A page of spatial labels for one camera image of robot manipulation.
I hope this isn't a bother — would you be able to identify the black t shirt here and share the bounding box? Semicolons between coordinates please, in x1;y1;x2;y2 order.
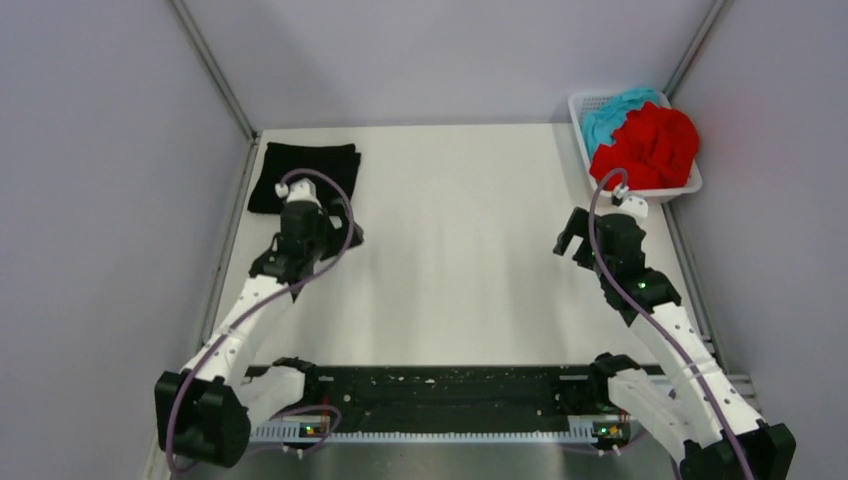
246;140;364;216

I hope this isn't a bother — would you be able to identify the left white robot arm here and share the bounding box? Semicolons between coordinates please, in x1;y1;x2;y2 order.
154;169;363;474

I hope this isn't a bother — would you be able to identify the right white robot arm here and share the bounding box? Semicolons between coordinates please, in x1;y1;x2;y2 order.
553;195;797;479

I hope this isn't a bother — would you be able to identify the red t shirt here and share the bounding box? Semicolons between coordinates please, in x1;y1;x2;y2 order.
589;102;700;190

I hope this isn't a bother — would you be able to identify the blue t shirt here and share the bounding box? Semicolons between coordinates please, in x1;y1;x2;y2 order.
579;87;668;160

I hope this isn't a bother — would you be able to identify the white plastic basket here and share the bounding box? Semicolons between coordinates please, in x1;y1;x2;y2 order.
567;89;703;203

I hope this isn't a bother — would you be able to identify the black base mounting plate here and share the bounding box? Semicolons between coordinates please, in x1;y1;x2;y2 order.
297;366;636;436

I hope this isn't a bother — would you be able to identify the white slotted cable duct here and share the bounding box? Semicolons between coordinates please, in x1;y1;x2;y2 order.
249;416;635;446

